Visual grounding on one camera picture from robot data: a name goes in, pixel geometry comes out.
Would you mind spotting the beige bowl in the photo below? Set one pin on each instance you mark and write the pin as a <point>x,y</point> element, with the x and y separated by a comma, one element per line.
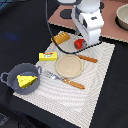
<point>122,15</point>

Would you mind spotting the grey toy pot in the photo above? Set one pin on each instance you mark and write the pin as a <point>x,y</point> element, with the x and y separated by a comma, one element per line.
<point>24,69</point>

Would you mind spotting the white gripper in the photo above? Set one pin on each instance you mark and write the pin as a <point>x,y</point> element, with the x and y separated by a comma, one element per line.
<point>88,24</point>

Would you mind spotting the knife with wooden handle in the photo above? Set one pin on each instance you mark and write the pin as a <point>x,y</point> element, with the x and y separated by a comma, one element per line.
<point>86,58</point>

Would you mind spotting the round beige plate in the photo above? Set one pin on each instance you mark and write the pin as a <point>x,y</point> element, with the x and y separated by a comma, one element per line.
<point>69,66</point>

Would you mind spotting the yellow toy cheese wedge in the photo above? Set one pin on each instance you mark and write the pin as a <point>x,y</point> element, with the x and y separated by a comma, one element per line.
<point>26,81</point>

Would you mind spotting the yellow butter box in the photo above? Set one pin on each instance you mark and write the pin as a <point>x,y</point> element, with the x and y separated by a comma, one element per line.
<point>48,56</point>

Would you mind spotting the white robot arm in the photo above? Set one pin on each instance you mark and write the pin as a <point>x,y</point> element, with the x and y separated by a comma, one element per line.
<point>86,6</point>

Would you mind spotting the toy bread loaf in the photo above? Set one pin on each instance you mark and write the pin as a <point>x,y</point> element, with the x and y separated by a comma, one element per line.
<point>60,38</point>

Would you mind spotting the white woven placemat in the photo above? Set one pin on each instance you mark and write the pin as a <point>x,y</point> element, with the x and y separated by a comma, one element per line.
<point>67,102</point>

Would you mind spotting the red toy tomato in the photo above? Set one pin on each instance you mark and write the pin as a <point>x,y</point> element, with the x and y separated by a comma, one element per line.
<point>79,44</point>

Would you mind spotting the fork with wooden handle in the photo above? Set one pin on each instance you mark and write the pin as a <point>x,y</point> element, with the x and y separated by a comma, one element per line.
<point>54,77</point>

